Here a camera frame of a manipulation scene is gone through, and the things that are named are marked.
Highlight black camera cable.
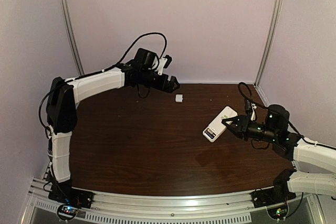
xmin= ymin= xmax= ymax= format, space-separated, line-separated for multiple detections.
xmin=38 ymin=32 xmax=168 ymax=135
xmin=237 ymin=82 xmax=336 ymax=148

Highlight right aluminium frame post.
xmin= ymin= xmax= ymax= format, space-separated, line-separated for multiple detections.
xmin=254 ymin=0 xmax=284 ymax=88

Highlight front aluminium rail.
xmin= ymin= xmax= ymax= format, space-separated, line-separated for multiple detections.
xmin=18 ymin=178 xmax=327 ymax=223

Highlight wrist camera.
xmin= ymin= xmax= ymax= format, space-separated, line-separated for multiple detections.
xmin=157 ymin=55 xmax=172 ymax=76
xmin=244 ymin=100 xmax=257 ymax=121

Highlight aluminium frame post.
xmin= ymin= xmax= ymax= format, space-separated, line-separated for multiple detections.
xmin=60 ymin=0 xmax=85 ymax=76
xmin=254 ymin=0 xmax=284 ymax=88

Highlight gold black AAA battery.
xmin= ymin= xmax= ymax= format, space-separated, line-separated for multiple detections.
xmin=205 ymin=128 xmax=214 ymax=133

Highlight right black camera cable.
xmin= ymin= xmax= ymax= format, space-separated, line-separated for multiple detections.
xmin=237 ymin=82 xmax=336 ymax=148

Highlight purple AAA battery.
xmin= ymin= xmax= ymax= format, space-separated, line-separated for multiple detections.
xmin=206 ymin=132 xmax=216 ymax=139

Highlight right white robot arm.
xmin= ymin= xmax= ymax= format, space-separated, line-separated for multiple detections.
xmin=222 ymin=104 xmax=335 ymax=199

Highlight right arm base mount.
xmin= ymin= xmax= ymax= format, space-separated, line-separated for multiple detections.
xmin=250 ymin=169 xmax=297 ymax=221

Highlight left aluminium frame post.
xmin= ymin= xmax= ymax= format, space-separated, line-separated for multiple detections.
xmin=60 ymin=0 xmax=85 ymax=76

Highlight left black camera cable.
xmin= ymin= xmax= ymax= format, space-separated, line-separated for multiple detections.
xmin=38 ymin=32 xmax=168 ymax=135

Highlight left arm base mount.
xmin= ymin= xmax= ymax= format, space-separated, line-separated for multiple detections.
xmin=48 ymin=167 xmax=93 ymax=223

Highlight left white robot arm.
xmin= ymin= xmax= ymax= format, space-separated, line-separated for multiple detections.
xmin=46 ymin=48 xmax=180 ymax=183

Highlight white battery cover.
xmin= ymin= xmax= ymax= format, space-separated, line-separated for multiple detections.
xmin=175 ymin=94 xmax=183 ymax=103

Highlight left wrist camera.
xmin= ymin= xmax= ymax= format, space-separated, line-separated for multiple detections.
xmin=157 ymin=55 xmax=172 ymax=76

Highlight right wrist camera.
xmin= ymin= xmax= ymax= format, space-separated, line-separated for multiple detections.
xmin=244 ymin=100 xmax=257 ymax=121

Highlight white remote control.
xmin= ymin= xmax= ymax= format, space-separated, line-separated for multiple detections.
xmin=202 ymin=106 xmax=238 ymax=143

